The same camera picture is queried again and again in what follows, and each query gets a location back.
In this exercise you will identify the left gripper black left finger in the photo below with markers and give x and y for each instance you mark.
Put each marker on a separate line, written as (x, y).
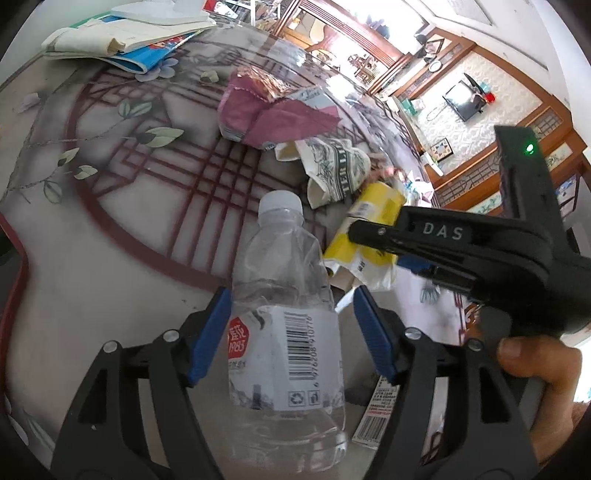
(131, 417)

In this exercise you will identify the yellow medicine box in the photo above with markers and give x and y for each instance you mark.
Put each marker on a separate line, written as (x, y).
(357, 255)

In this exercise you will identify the crushed clear plastic bottle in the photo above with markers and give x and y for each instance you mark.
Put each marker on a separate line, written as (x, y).
(284, 348)

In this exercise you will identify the person's right hand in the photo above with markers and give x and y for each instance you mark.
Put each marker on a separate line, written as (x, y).
(559, 367)

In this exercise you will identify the white milk carton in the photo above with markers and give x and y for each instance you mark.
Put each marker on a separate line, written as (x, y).
(375, 420)

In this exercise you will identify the low wooden tv cabinet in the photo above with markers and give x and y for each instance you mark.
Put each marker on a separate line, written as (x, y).
(424, 153)

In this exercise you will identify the red cased smartphone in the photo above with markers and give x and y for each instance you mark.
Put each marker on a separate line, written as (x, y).
(14, 277)

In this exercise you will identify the white printed paper bag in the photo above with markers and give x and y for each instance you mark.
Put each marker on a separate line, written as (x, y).
(335, 167)

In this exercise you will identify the wooden chair across table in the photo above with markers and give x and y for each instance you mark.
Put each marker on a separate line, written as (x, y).
(340, 20)

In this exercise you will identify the magenta foil snack bag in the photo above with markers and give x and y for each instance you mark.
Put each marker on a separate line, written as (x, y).
(261, 111)

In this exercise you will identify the stack of books and papers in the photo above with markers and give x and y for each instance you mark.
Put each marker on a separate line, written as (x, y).
(133, 46)

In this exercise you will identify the white desk lamp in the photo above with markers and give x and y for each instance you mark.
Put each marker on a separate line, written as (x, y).
(163, 12)

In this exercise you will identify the wall mounted television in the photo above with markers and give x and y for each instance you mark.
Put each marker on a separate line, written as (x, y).
(465, 101)

